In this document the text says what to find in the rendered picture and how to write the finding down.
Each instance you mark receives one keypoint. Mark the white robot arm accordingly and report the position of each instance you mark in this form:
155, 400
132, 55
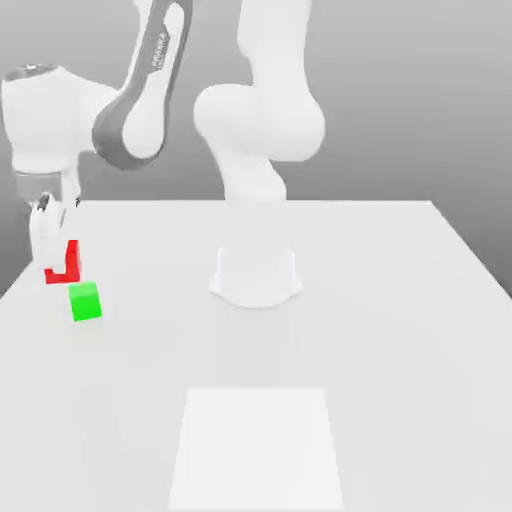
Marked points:
256, 120

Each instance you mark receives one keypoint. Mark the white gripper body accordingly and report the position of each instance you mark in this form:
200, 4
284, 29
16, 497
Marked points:
44, 232

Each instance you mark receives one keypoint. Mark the small green cube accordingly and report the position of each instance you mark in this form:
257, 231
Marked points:
84, 302

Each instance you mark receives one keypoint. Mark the small red cube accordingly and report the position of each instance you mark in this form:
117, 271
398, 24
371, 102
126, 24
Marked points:
72, 264

